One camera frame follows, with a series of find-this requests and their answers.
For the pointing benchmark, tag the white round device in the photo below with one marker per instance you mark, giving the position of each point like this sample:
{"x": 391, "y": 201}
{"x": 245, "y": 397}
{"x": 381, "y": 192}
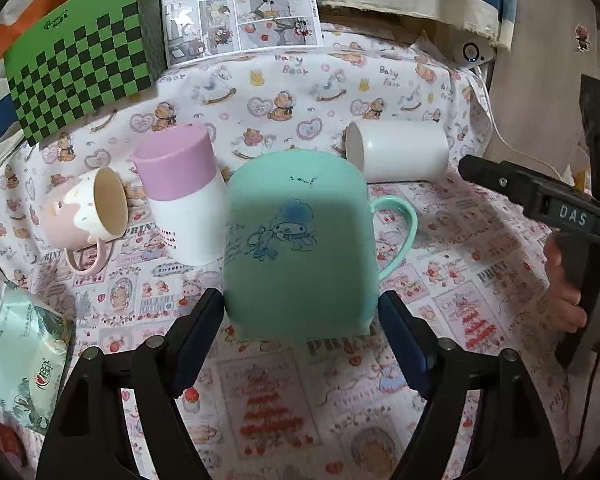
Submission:
{"x": 472, "y": 51}

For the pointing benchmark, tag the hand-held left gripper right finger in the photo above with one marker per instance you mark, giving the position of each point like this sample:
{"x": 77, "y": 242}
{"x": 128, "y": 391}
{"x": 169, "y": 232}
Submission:
{"x": 403, "y": 340}

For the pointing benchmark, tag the pink and white tumbler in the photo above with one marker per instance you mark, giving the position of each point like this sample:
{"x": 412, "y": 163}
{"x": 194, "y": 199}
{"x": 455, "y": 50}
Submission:
{"x": 181, "y": 195}

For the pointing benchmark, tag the pink and cream mug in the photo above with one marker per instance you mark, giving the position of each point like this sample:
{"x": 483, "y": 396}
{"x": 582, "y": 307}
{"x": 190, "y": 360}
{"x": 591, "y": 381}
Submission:
{"x": 85, "y": 215}

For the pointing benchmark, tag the cartoon sticker sheet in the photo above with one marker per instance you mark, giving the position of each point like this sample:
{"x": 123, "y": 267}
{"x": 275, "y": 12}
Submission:
{"x": 240, "y": 12}

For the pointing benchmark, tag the printed bear blanket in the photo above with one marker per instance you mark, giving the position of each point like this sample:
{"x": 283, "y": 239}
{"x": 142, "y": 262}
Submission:
{"x": 300, "y": 260}

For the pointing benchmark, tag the green wet wipes pack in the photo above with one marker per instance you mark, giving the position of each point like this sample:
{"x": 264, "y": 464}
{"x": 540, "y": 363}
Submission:
{"x": 22, "y": 360}

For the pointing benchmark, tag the mint green cartoon cup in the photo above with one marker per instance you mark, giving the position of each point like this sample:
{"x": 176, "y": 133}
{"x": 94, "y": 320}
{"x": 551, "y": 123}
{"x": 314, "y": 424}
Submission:
{"x": 300, "y": 245}

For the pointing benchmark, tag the green checkered box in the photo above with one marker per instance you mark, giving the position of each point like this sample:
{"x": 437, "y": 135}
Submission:
{"x": 85, "y": 55}

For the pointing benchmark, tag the small bear sticker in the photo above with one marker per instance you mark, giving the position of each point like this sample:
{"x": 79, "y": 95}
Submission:
{"x": 582, "y": 35}

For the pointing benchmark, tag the person's right hand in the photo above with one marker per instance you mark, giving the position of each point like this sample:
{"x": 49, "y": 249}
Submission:
{"x": 562, "y": 290}

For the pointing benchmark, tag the plain white cup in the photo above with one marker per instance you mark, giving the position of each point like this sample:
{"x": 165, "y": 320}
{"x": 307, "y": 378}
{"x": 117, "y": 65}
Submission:
{"x": 397, "y": 151}

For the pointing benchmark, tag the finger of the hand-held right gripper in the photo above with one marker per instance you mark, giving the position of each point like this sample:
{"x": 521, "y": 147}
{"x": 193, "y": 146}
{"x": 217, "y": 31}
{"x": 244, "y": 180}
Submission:
{"x": 500, "y": 180}

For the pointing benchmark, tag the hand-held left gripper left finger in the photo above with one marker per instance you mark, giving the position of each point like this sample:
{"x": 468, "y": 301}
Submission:
{"x": 198, "y": 341}

